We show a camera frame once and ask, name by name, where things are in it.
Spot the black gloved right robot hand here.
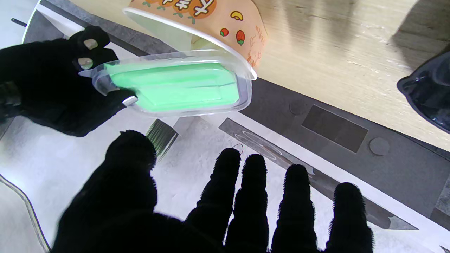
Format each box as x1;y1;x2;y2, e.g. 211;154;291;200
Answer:
0;25;138;137

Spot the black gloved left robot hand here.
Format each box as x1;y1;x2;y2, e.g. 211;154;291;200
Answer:
51;130;374;253

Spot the clear plastic lid green inside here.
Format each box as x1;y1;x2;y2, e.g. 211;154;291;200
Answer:
78;49;253;117

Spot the white paper food container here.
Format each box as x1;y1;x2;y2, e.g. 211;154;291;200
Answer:
123;0;268;80

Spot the grey built-in cooktop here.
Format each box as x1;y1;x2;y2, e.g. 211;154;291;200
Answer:
219;118;419;231

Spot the black cast iron pan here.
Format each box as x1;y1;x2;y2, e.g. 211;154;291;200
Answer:
397;53;450;135

